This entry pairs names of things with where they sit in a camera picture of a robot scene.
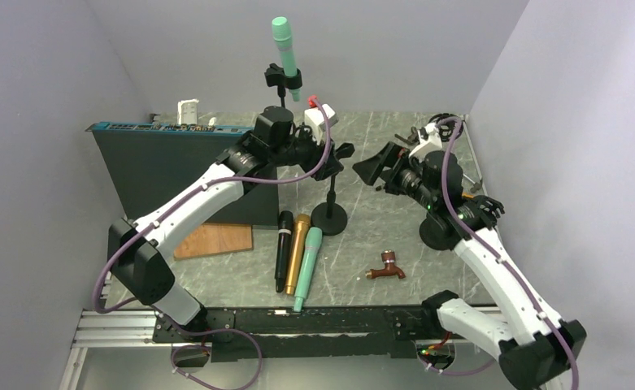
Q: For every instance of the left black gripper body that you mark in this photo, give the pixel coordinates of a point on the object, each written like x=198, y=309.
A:
x=309, y=149

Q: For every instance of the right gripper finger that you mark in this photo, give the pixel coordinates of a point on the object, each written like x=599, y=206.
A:
x=387, y=157
x=369, y=170

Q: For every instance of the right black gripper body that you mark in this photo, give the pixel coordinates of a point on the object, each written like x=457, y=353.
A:
x=400, y=156

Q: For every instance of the black tripod shock-mount stand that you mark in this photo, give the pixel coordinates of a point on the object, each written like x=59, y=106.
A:
x=447, y=123

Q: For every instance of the round-base mic stand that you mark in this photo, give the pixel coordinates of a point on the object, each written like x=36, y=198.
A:
x=329, y=216
x=275, y=77

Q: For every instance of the gold microphone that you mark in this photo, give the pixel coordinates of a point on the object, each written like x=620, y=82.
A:
x=302, y=225

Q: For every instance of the mint green microphone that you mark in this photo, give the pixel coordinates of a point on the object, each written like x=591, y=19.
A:
x=288, y=73
x=312, y=246

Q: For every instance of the black microphone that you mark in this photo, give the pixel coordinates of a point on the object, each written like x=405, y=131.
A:
x=284, y=242

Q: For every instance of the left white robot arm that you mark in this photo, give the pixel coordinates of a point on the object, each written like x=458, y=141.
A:
x=138, y=249

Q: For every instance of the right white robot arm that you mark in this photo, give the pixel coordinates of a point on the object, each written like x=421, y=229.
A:
x=532, y=343

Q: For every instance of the grey metal clamp tool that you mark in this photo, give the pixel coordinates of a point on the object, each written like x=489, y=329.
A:
x=412, y=139

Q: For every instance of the brown faucet tap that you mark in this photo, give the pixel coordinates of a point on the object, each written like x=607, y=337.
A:
x=389, y=269

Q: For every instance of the wooden board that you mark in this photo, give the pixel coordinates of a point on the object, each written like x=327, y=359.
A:
x=215, y=238

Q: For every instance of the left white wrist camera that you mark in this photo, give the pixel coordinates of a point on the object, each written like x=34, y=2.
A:
x=315, y=120

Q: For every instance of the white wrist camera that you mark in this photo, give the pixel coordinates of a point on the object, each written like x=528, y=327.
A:
x=315, y=120
x=427, y=140

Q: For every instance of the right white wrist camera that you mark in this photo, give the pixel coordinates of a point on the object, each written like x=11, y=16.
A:
x=427, y=140

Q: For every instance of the black handled hammer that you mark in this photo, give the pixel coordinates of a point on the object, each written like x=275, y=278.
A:
x=476, y=185

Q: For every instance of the right shock-mount round stand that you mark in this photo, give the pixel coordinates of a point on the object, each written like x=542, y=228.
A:
x=441, y=232

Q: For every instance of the white plastic bracket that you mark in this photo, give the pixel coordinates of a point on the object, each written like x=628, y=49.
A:
x=187, y=112

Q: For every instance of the blue network switch box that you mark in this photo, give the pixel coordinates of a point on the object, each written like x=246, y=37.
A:
x=150, y=163

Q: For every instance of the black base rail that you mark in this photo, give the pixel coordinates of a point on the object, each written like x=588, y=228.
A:
x=316, y=332

